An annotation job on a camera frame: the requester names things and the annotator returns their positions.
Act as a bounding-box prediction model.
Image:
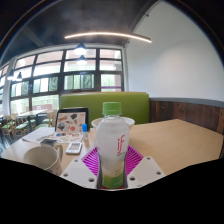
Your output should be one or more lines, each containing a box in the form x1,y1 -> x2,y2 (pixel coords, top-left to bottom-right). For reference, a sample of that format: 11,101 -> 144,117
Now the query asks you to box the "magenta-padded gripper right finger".
124,144 -> 167,190

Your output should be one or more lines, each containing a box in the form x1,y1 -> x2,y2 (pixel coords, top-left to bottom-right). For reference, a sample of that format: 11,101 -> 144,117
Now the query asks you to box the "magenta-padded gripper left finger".
59,145 -> 103,190

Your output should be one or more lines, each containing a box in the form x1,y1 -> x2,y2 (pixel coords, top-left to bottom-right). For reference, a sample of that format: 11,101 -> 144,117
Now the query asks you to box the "green-capped white drink bottle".
95,101 -> 131,190

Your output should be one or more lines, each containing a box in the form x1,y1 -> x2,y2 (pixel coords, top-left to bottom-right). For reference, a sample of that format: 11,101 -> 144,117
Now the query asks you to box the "flat round red coaster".
98,183 -> 130,191

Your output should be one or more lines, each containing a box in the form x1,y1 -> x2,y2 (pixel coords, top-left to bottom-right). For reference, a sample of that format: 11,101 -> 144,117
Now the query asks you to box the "small white flat device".
65,141 -> 83,155

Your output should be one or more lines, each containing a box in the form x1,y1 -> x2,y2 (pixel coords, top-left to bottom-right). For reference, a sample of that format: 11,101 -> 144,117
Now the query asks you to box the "white printed paper cup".
22,143 -> 64,176

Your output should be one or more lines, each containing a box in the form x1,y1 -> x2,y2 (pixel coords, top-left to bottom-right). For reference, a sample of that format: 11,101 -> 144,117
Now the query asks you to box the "small dark book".
39,138 -> 59,148

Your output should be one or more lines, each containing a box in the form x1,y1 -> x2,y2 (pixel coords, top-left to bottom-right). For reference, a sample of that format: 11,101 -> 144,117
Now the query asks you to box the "small blue-capped white bottle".
81,123 -> 89,140

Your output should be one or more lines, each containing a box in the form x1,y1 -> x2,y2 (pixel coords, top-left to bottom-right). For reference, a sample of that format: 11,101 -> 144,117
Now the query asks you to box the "white paper sheet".
21,126 -> 56,144

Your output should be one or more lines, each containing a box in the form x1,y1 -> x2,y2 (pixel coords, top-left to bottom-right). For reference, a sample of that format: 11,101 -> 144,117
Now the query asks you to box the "green upholstered bench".
59,92 -> 150,126

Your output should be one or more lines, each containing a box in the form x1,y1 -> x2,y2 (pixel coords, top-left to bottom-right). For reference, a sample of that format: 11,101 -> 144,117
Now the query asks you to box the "wooden dining table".
18,109 -> 48,128

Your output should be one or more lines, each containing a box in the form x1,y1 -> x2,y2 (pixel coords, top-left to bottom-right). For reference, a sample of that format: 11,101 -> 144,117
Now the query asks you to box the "group of green-seated wooden chairs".
0,109 -> 58,142

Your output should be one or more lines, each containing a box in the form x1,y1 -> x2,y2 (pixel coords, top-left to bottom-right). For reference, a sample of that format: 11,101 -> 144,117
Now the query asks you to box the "group of pendant ceiling lamps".
6,42 -> 89,82

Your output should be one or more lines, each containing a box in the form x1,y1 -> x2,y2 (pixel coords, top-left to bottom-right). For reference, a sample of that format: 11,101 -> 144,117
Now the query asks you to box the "long curved linear light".
64,31 -> 153,44

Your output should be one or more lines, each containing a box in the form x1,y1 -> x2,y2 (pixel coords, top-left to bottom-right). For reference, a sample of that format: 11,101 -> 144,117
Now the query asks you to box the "large black-framed window wall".
0,48 -> 125,116

